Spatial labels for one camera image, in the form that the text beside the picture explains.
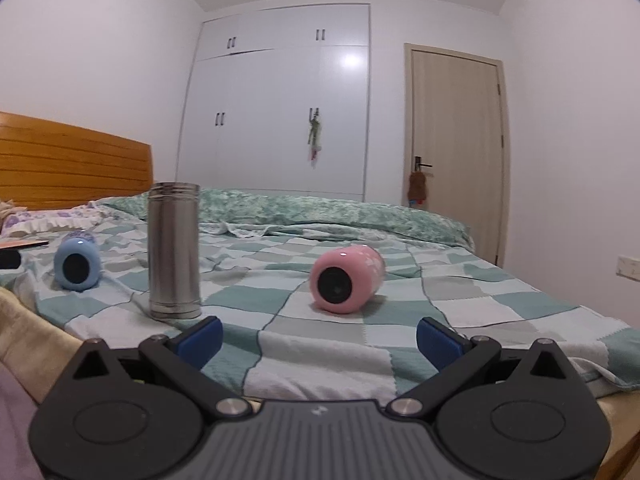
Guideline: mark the stainless steel cup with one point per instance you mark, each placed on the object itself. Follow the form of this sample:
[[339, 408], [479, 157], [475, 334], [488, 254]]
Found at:
[[174, 250]]

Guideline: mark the beige blanket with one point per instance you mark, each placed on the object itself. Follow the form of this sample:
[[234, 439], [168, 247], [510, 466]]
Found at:
[[35, 345]]

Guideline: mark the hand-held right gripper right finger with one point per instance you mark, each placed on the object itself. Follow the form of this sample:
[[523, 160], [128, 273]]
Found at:
[[440, 341]]

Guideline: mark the pink cup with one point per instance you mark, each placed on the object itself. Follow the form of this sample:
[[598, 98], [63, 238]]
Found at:
[[345, 277]]

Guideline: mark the hanging green ornament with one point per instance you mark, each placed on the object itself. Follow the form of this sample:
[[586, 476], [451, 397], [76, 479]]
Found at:
[[314, 137]]

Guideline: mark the wooden door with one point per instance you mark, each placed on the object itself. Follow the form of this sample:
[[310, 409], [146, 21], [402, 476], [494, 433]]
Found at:
[[457, 150]]

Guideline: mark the blue cup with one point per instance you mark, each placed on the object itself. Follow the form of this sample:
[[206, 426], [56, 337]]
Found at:
[[75, 262]]

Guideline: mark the wooden headboard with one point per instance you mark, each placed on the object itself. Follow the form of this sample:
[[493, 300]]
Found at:
[[60, 165]]

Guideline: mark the green checkered blanket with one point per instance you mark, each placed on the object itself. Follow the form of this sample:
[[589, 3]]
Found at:
[[310, 350]]

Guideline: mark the white wardrobe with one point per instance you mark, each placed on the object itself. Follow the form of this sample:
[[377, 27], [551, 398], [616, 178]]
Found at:
[[280, 105]]

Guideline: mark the wall socket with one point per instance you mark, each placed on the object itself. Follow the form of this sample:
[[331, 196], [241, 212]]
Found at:
[[628, 265]]

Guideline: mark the purple cloth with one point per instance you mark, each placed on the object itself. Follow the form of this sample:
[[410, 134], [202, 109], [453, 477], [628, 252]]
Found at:
[[15, 420]]

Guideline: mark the black device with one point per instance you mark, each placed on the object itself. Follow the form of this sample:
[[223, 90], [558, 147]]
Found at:
[[9, 259]]

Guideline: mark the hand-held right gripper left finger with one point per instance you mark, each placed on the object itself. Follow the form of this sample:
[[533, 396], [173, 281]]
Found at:
[[199, 341]]

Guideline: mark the purple floral pillow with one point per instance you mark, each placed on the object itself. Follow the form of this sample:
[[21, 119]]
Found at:
[[45, 220]]

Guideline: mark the brown plush toy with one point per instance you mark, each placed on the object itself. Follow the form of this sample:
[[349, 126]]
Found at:
[[416, 187]]

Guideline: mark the green floral quilt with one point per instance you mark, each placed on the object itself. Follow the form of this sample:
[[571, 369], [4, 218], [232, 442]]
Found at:
[[320, 212]]

